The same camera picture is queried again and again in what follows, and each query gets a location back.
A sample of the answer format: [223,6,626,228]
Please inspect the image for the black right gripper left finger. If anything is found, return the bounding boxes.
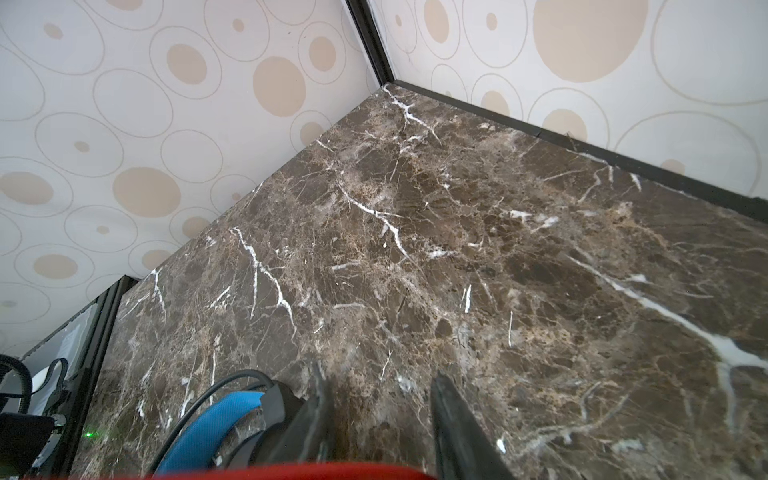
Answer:
[257,363,334,465]

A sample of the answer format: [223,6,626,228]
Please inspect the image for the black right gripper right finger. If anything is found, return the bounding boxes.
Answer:
[430,373,514,479]

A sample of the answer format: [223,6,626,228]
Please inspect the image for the red headphone cable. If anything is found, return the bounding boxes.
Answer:
[119,461,436,480]

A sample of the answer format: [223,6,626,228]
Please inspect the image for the black blue headphones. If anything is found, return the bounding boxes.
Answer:
[148,369,305,476]

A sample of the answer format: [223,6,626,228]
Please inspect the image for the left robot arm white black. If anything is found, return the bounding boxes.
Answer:
[1,355,69,479]

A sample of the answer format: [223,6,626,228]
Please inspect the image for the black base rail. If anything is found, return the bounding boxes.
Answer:
[38,276,137,478]

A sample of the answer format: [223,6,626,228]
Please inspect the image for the black corner frame post left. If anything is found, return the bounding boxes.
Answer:
[345,0,395,86]

